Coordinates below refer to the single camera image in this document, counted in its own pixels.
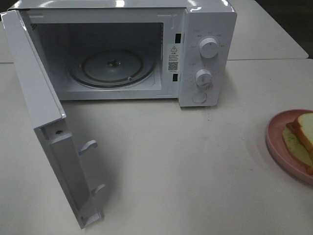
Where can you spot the round door release button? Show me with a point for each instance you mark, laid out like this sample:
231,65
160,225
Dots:
199,97

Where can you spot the white timer knob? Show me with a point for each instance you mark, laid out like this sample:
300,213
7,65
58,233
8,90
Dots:
203,78

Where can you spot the white microwave door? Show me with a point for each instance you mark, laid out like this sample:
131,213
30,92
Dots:
48,116

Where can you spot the pink round plate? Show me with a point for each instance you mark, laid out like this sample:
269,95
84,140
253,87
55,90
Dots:
277,148

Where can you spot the toast sandwich with lettuce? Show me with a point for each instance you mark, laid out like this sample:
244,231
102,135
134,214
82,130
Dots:
298,139

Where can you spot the white warning label sticker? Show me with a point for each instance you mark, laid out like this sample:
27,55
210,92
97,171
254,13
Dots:
173,57

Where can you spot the white microwave oven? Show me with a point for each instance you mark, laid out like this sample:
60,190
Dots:
70,29

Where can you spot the upper white power knob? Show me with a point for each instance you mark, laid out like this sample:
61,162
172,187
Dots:
209,47

